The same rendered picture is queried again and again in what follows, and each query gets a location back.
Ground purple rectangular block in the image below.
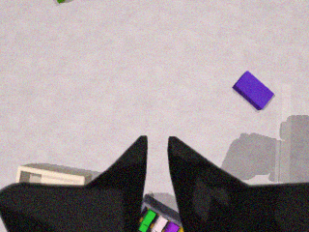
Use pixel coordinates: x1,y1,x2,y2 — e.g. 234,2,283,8
232,71,274,110

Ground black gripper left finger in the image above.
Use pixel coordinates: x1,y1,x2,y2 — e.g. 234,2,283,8
0,135,148,232

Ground white blade fuse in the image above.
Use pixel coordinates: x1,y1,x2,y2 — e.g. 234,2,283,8
151,216,168,232

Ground cream shallow tray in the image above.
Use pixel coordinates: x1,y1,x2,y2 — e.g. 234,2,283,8
16,163,93,186

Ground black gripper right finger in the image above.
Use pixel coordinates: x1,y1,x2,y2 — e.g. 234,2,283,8
167,136,309,232

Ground dark grey fuse block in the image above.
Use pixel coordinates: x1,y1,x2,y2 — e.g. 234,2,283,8
140,193,183,232

